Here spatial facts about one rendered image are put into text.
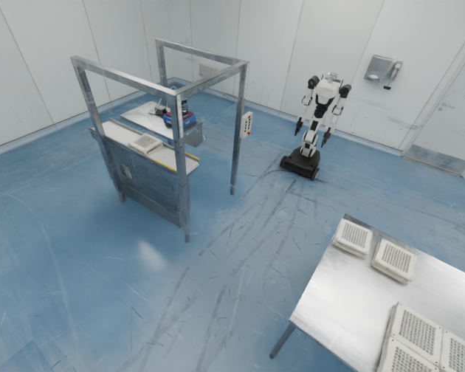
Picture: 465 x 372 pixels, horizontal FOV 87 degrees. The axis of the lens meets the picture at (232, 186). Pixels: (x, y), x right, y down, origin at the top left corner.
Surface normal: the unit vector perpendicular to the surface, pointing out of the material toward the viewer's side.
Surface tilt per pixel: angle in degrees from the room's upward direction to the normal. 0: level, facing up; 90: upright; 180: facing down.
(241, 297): 0
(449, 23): 90
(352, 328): 0
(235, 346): 0
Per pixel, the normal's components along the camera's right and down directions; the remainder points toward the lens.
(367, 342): 0.07, -0.73
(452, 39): -0.52, 0.55
